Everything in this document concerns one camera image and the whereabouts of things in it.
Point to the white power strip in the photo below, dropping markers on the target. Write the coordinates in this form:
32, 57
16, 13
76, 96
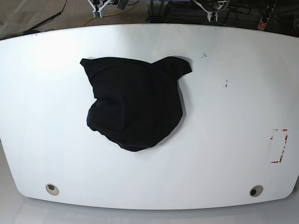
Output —
265, 17

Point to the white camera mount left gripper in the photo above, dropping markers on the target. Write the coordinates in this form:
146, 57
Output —
212, 7

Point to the black T-shirt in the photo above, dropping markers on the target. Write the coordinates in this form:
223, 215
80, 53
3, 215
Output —
137, 104

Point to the black box under table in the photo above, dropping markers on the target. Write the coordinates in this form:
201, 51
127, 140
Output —
177, 12

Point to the black cable image left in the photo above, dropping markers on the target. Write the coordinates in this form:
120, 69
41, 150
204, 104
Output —
20, 16

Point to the right table grommet hole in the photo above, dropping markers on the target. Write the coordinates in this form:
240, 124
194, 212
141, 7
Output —
256, 191

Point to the white camera mount gripper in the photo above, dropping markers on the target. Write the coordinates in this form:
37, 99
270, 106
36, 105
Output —
212, 7
98, 7

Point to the table grommet hole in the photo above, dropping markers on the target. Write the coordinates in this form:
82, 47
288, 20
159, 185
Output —
256, 191
52, 189

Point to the red tape rectangle marking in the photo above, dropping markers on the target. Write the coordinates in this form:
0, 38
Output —
277, 145

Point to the left table grommet hole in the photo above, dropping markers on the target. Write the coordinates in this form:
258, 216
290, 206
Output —
52, 189

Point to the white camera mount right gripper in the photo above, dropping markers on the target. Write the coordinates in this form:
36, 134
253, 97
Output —
98, 7

